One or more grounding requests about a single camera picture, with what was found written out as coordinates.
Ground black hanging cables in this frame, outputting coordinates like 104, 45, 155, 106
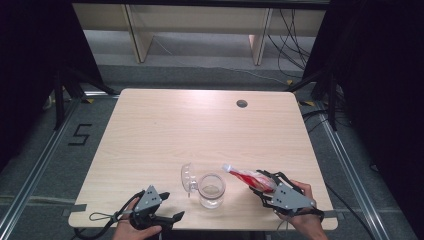
266, 8, 313, 79

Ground person's left hand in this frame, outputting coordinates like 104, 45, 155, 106
111, 197, 164, 240

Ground black floor cables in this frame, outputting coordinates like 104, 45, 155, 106
301, 109, 335, 133

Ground clear glass jar with lid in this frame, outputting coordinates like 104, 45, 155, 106
180, 162, 227, 210

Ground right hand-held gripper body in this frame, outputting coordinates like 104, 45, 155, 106
270, 181, 317, 218

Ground person's right hand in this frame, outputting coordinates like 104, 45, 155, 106
278, 179, 324, 228

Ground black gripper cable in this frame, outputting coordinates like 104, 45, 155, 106
73, 189, 146, 240

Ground metal floor rail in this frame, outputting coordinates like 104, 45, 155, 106
314, 99, 389, 240
0, 98, 83, 234
79, 90, 120, 100

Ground black wrist strap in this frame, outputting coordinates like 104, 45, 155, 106
289, 207, 325, 224

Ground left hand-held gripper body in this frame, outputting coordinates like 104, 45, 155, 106
129, 185, 174, 231

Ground grey cord loop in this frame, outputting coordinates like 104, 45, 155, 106
89, 211, 129, 223

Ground black curtain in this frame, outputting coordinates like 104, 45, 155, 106
301, 0, 424, 236
0, 0, 105, 171

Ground black metal stand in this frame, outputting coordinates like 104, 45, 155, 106
53, 66, 119, 132
285, 70, 338, 132

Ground grey tape strip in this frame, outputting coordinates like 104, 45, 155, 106
61, 203, 88, 217
323, 210, 344, 221

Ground red and white sugar bag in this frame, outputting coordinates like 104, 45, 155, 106
221, 163, 278, 194

